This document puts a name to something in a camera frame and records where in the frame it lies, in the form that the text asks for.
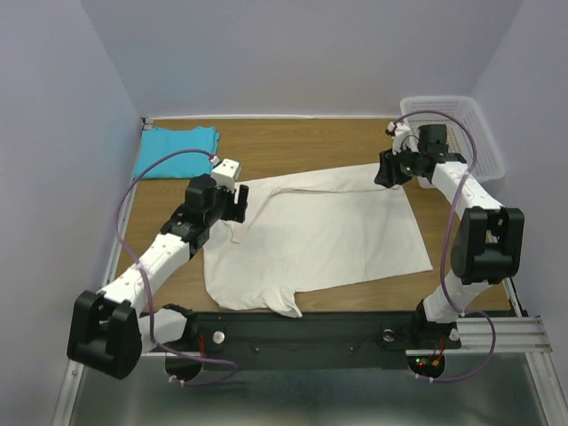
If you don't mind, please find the aluminium frame rail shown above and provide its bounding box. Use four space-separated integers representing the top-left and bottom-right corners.
73 315 554 356

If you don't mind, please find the white t shirt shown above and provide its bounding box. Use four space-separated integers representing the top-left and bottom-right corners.
204 163 432 318

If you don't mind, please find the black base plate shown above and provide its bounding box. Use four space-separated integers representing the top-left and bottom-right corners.
168 312 461 371

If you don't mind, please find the folded blue t shirt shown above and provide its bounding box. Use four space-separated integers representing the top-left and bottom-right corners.
133 126 222 180

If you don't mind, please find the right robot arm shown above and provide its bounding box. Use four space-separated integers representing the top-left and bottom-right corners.
375 122 525 346

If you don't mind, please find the white plastic basket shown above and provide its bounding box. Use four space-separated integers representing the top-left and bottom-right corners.
399 96 507 190

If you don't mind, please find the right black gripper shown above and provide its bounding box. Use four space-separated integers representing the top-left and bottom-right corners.
372 142 424 188

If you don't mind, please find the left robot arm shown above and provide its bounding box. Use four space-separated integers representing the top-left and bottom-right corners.
67 175 249 379

